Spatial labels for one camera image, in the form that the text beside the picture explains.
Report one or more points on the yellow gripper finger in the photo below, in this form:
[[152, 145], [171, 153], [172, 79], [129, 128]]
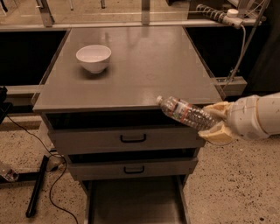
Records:
[[219, 134], [219, 109]]

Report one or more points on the grey middle drawer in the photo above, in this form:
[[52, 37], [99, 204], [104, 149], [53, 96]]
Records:
[[133, 168]]

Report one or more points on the white power strip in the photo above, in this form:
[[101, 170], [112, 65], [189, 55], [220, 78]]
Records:
[[230, 17]]

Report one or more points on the grey drawer cabinet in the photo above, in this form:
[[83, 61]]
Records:
[[146, 62]]

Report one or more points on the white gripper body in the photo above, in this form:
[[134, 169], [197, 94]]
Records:
[[243, 116]]

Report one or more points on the dark cabinet at right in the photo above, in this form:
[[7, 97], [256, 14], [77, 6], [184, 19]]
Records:
[[265, 75]]

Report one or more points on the open grey bottom drawer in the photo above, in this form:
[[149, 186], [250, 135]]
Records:
[[158, 200]]

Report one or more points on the aluminium frame rail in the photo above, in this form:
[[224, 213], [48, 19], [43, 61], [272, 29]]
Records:
[[27, 15]]

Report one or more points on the black device at left edge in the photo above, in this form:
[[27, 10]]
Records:
[[5, 107]]

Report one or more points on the white ceramic bowl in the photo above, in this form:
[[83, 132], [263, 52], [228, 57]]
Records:
[[94, 58]]

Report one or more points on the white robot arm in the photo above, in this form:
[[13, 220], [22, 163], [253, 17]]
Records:
[[268, 114]]

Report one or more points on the grey top drawer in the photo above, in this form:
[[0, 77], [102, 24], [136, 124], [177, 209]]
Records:
[[86, 141]]

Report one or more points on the clear plastic water bottle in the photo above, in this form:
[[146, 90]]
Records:
[[186, 113]]

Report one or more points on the black metal floor bar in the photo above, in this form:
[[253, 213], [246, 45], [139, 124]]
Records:
[[31, 209]]

